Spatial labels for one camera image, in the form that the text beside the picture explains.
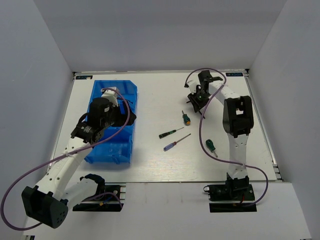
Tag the blue red screwdriver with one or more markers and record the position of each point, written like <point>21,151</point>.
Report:
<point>173,144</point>

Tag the left blue corner label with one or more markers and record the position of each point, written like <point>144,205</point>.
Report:
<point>83,77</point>

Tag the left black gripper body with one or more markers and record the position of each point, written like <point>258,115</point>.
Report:
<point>110,120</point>

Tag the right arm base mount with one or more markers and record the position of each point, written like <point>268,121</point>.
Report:
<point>234,196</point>

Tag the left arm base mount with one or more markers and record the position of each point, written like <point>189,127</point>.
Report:
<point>111,198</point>

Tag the right blue corner label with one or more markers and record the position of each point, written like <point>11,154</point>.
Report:
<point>234,74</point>

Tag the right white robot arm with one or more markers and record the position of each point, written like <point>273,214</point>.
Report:
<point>237,121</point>

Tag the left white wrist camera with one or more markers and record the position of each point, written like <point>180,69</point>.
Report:
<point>111,94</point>

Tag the black green precision screwdriver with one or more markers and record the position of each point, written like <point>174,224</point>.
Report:
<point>165,134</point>

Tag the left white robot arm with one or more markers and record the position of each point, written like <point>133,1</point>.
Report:
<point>50,200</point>

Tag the green orange stubby screwdriver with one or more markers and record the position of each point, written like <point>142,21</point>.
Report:
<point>186,119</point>

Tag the dark green stubby screwdriver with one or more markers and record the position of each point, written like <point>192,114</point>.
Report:
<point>210,145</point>

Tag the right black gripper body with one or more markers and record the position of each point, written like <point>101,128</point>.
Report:
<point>203,96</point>

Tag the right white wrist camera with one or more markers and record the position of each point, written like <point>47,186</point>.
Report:
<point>192,85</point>

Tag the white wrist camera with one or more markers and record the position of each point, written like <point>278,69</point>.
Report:
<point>111,94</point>
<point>192,85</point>

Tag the blue corner label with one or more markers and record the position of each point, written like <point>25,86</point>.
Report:
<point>234,74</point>
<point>83,77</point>

